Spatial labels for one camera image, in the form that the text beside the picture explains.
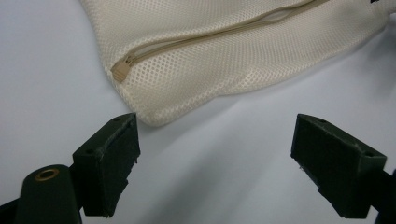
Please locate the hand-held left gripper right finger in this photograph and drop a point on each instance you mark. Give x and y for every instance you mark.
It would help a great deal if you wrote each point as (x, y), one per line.
(339, 168)

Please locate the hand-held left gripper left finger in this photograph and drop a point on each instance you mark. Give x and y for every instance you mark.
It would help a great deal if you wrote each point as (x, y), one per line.
(107, 168)

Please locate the cream mesh laundry bag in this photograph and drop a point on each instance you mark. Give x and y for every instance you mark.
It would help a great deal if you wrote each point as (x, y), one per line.
(193, 71)

